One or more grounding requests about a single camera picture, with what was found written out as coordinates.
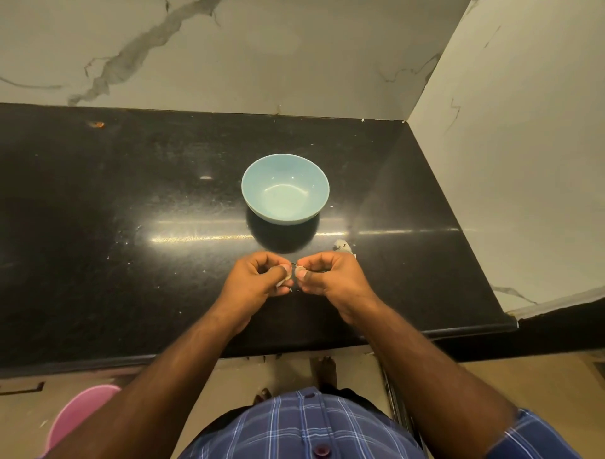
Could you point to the person's left hand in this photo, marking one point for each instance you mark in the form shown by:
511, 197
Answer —
246, 284

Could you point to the person's right hand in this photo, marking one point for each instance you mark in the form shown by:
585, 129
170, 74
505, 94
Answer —
340, 279

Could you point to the garlic peel scrap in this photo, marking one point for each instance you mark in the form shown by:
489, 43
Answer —
342, 247

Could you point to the white garlic bulb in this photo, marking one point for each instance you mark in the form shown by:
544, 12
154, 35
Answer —
294, 275

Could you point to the light blue bowl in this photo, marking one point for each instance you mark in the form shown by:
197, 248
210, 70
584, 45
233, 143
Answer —
285, 187

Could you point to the person's right forearm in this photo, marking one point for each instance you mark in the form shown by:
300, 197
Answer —
435, 383

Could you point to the person's left forearm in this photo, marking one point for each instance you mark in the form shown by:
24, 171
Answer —
151, 388

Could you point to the person's left foot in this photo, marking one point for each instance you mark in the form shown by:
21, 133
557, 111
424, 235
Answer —
263, 393

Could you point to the black cabinet trim strip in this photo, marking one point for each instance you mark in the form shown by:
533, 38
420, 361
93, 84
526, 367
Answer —
397, 407

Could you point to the blue plaid shirt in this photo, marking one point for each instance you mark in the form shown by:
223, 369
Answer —
302, 430

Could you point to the pink plastic bucket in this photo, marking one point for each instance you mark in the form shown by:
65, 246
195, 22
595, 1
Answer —
80, 411

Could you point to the small orange scrap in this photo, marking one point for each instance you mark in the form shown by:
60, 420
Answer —
95, 124

